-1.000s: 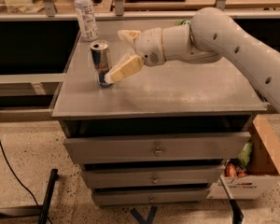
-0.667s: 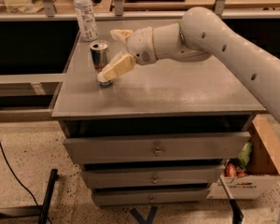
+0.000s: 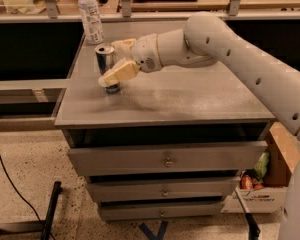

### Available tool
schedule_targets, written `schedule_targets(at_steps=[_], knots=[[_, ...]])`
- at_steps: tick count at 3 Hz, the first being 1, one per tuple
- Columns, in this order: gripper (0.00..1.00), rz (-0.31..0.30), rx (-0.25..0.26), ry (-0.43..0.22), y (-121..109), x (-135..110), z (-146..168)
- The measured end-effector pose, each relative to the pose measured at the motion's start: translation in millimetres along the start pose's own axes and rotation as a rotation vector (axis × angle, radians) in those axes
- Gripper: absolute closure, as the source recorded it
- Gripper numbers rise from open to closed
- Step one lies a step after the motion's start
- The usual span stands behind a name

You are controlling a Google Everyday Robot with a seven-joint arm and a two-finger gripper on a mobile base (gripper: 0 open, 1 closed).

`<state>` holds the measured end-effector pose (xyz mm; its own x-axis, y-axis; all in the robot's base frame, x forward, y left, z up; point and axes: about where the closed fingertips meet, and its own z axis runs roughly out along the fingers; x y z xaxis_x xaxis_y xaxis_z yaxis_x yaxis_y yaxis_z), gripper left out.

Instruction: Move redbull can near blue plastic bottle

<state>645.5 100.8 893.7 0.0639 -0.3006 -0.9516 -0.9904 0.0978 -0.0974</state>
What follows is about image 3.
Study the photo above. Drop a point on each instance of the grey drawer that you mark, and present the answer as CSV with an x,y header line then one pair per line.
x,y
125,160
162,189
161,210

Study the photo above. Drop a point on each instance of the top grey drawer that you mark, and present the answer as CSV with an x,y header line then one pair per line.
x,y
125,160

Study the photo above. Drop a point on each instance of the clear plastic water bottle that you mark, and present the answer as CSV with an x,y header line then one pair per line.
x,y
91,21

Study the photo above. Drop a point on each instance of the green snack bag in box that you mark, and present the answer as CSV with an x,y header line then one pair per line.
x,y
260,168

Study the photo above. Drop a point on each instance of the bottom grey drawer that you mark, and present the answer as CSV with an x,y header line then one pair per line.
x,y
161,210

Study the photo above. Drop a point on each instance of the grey drawer cabinet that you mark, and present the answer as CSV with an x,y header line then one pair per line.
x,y
172,106

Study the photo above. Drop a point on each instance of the black stand leg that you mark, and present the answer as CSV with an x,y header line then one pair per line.
x,y
254,230
46,232

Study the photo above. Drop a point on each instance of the black stand leg left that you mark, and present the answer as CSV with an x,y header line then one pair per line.
x,y
46,232

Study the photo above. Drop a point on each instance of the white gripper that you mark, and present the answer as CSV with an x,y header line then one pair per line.
x,y
145,54

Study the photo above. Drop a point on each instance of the middle grey drawer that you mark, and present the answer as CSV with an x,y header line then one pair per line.
x,y
162,189

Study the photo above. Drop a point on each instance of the orange snack pack in box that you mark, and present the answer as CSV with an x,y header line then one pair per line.
x,y
250,183

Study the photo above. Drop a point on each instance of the metal shelf rail frame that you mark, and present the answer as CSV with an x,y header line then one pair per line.
x,y
129,10

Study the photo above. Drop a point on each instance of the redbull can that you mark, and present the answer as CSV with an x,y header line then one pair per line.
x,y
105,55

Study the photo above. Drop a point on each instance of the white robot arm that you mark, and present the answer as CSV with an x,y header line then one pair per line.
x,y
204,39

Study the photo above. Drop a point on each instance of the black stand leg right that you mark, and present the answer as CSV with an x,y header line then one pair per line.
x,y
254,230

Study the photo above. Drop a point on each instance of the cardboard box with snacks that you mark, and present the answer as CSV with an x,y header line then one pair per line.
x,y
284,157

